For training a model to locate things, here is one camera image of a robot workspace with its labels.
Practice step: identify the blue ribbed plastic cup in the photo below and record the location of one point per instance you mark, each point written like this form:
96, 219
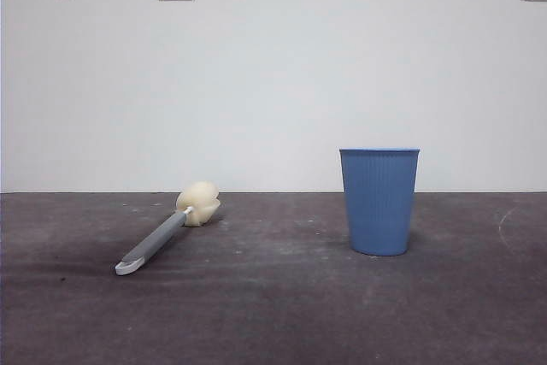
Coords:
379, 202

